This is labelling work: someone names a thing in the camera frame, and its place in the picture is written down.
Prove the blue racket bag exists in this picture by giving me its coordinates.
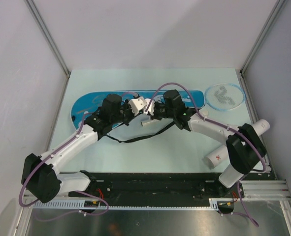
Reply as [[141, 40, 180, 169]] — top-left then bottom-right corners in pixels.
[[70, 89, 205, 142]]

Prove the white shuttlecock tube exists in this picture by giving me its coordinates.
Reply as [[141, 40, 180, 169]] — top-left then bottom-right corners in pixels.
[[203, 119, 270, 174]]

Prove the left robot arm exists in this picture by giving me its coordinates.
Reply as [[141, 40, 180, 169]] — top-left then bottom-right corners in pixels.
[[19, 94, 147, 203]]

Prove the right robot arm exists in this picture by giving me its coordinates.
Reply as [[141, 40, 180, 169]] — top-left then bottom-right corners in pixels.
[[145, 89, 267, 197]]

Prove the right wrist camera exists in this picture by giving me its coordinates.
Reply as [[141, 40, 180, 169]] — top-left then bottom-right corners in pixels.
[[143, 98, 155, 116]]

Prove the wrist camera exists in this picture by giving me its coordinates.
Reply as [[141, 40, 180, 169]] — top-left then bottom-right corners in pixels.
[[143, 98, 155, 116], [128, 96, 146, 116]]

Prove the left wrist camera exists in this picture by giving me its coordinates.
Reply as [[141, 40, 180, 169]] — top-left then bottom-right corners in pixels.
[[128, 96, 146, 116]]

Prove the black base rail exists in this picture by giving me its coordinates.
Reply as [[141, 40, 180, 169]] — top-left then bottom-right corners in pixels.
[[68, 172, 246, 212]]

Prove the left aluminium frame post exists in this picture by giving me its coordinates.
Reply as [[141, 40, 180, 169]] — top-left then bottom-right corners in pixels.
[[24, 0, 70, 78]]

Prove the aluminium frame post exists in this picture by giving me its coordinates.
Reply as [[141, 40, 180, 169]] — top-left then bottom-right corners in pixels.
[[239, 0, 288, 76], [24, 0, 70, 78]]

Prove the right aluminium frame post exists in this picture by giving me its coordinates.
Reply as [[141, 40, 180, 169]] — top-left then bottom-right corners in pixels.
[[239, 0, 288, 76]]

